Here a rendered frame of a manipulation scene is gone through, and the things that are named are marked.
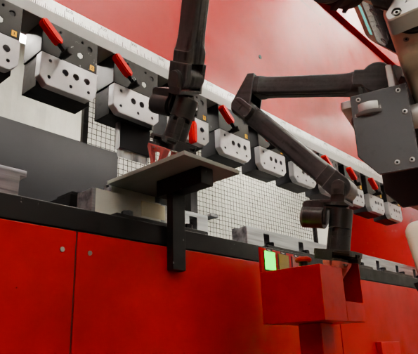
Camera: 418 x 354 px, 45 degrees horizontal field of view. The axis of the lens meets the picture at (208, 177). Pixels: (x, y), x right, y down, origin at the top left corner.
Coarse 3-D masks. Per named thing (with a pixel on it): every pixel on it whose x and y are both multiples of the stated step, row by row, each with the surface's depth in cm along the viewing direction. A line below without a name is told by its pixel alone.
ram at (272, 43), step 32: (64, 0) 122; (96, 0) 130; (128, 0) 139; (160, 0) 150; (224, 0) 176; (256, 0) 194; (288, 0) 214; (128, 32) 136; (160, 32) 146; (224, 32) 171; (256, 32) 188; (288, 32) 207; (320, 32) 231; (224, 64) 166; (256, 64) 182; (288, 64) 200; (320, 64) 223; (352, 64) 250; (320, 128) 207; (352, 128) 231
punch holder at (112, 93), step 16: (112, 64) 129; (128, 64) 133; (112, 80) 128; (128, 80) 131; (144, 80) 136; (96, 96) 132; (112, 96) 126; (128, 96) 129; (144, 96) 134; (96, 112) 130; (112, 112) 127; (128, 112) 128; (144, 112) 132; (144, 128) 135
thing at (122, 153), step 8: (120, 128) 129; (128, 128) 131; (136, 128) 134; (120, 136) 129; (128, 136) 131; (136, 136) 133; (144, 136) 135; (120, 144) 128; (128, 144) 130; (136, 144) 132; (144, 144) 134; (120, 152) 129; (128, 152) 130; (136, 152) 132; (144, 152) 134; (136, 160) 132; (144, 160) 134
